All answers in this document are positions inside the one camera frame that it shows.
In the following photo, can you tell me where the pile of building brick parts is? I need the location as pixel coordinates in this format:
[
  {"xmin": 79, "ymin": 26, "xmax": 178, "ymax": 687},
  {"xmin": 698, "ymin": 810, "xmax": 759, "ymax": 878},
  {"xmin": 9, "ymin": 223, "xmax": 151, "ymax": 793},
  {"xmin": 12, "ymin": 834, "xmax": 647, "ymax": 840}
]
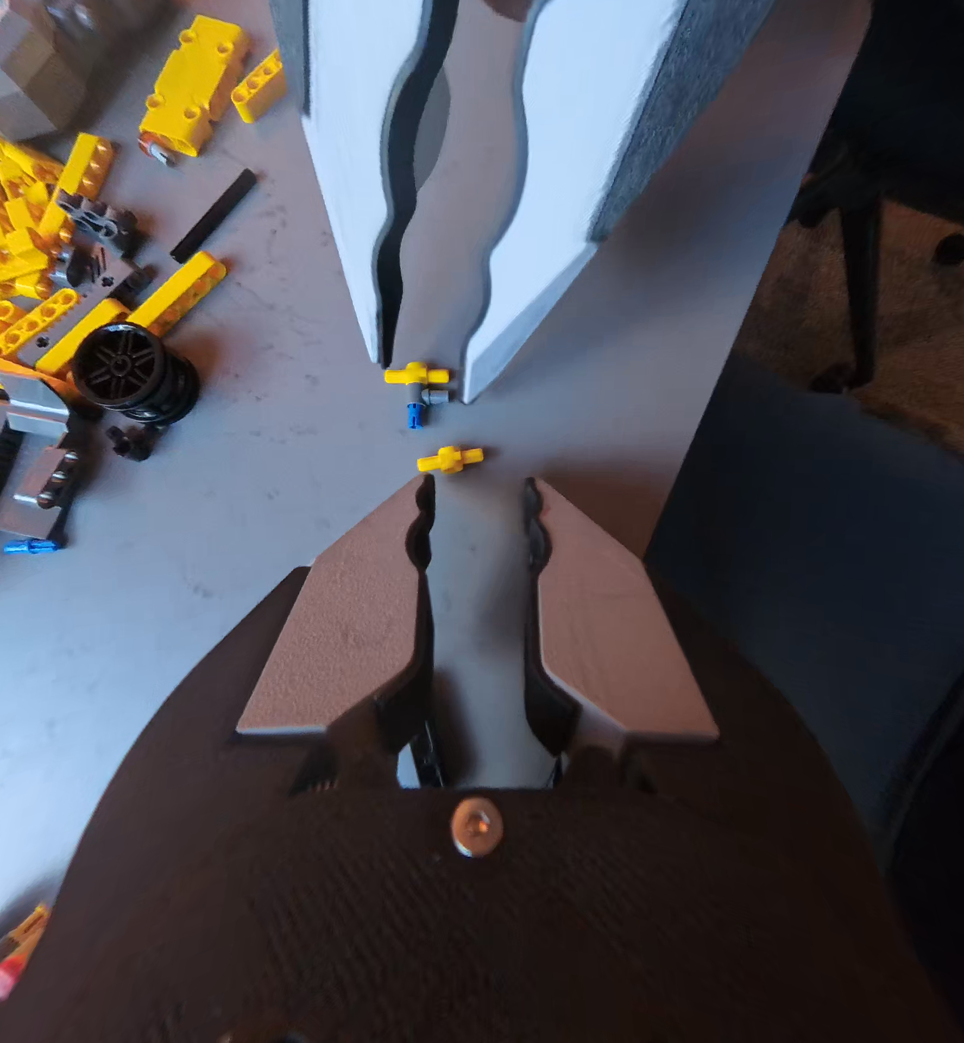
[{"xmin": 0, "ymin": 126, "xmax": 230, "ymax": 557}]

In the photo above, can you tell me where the grey toothed rack piece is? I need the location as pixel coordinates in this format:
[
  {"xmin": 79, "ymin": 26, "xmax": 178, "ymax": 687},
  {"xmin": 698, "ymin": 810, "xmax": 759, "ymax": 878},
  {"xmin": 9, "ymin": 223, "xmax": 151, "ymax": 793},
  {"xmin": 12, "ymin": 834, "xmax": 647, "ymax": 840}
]
[{"xmin": 0, "ymin": 389, "xmax": 85, "ymax": 549}]

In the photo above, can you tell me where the black chair base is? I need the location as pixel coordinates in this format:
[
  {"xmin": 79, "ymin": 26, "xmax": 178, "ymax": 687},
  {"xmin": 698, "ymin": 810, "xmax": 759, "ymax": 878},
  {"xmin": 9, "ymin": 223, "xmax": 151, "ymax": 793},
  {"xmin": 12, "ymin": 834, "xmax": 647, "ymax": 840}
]
[{"xmin": 790, "ymin": 137, "xmax": 964, "ymax": 394}]

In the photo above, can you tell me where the grey angular block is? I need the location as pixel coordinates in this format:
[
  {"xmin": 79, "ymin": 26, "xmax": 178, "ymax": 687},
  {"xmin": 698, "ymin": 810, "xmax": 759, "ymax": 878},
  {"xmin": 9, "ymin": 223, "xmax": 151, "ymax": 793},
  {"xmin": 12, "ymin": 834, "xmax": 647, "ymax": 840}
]
[{"xmin": 0, "ymin": 0, "xmax": 183, "ymax": 141}]

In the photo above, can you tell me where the short yellow holed beam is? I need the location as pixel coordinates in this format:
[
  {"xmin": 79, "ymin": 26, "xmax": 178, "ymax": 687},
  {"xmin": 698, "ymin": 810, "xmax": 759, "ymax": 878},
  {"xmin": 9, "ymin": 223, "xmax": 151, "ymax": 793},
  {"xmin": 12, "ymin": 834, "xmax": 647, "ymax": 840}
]
[{"xmin": 230, "ymin": 48, "xmax": 288, "ymax": 125}]

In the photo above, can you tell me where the black office chair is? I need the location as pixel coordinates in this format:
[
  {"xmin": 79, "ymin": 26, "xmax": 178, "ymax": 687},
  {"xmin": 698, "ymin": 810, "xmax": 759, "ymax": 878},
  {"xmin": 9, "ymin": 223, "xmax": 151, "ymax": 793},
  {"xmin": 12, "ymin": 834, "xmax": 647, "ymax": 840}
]
[{"xmin": 822, "ymin": 0, "xmax": 964, "ymax": 206}]

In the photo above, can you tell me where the long yellow holed beam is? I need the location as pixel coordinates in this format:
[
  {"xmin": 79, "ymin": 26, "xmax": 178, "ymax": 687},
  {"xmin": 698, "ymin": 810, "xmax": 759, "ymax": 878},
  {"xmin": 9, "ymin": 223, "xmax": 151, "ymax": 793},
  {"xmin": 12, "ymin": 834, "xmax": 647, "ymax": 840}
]
[{"xmin": 127, "ymin": 250, "xmax": 229, "ymax": 340}]

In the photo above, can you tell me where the black spoked wheel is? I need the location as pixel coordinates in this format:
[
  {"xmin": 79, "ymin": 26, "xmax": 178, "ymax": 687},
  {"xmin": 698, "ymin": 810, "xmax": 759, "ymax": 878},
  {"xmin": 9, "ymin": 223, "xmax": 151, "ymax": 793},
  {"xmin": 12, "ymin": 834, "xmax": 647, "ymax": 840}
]
[{"xmin": 71, "ymin": 321, "xmax": 203, "ymax": 426}]

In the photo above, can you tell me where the grey desk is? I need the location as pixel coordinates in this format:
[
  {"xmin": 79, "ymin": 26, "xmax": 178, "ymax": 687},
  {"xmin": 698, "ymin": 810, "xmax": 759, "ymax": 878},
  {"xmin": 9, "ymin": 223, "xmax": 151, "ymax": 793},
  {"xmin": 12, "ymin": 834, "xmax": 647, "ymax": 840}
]
[{"xmin": 0, "ymin": 0, "xmax": 874, "ymax": 948}]

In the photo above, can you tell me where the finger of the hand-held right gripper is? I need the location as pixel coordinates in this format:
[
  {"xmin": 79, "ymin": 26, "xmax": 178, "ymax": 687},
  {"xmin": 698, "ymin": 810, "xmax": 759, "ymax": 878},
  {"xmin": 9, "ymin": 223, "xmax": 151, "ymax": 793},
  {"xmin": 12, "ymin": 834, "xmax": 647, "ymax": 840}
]
[
  {"xmin": 301, "ymin": 0, "xmax": 461, "ymax": 369},
  {"xmin": 459, "ymin": 0, "xmax": 686, "ymax": 405}
]

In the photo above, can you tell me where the black axle rod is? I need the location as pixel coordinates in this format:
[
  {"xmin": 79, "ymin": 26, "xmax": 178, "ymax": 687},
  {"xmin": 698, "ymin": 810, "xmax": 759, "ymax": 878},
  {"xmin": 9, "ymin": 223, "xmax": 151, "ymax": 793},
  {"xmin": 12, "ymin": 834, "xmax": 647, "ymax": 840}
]
[{"xmin": 169, "ymin": 168, "xmax": 258, "ymax": 264}]

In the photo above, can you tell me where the yellow studded block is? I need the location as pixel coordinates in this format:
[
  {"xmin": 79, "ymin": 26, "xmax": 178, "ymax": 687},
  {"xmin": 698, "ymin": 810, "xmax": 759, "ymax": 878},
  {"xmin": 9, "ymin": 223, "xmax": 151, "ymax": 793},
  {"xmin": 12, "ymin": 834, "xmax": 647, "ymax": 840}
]
[{"xmin": 137, "ymin": 14, "xmax": 251, "ymax": 169}]

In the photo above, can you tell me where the yellow brick vehicle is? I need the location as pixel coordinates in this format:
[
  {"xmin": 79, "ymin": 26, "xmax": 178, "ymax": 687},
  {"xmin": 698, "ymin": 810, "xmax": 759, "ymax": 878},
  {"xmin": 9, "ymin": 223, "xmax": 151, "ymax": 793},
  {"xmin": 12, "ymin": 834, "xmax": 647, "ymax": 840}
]
[{"xmin": 0, "ymin": 900, "xmax": 53, "ymax": 1021}]

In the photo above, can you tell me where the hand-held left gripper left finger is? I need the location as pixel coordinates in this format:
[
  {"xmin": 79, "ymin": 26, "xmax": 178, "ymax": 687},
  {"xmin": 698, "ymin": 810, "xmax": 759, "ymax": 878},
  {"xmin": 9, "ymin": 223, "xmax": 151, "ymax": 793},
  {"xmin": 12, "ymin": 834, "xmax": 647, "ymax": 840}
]
[{"xmin": 235, "ymin": 474, "xmax": 437, "ymax": 755}]

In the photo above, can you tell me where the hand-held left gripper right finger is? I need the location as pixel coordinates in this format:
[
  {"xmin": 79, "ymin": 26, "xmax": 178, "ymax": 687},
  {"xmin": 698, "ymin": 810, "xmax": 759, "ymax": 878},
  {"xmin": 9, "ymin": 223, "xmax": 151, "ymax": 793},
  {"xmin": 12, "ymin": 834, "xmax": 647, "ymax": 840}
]
[{"xmin": 522, "ymin": 476, "xmax": 721, "ymax": 755}]

